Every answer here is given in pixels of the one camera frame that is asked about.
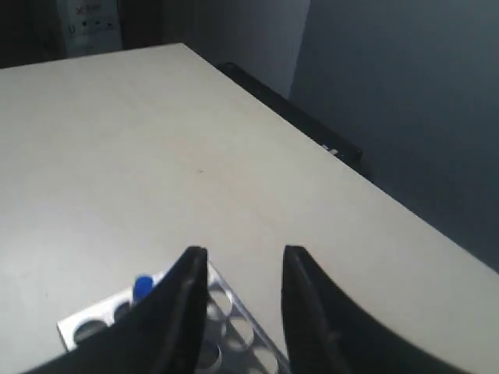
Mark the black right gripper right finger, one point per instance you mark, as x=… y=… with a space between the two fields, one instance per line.
x=327 y=332

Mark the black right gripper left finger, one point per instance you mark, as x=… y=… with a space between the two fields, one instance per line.
x=161 y=334

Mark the blue-capped test tube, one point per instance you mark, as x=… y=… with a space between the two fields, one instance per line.
x=142 y=287

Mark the black bar behind table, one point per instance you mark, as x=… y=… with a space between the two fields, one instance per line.
x=327 y=138

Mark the white cabinet with labels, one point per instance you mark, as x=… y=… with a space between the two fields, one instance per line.
x=89 y=27

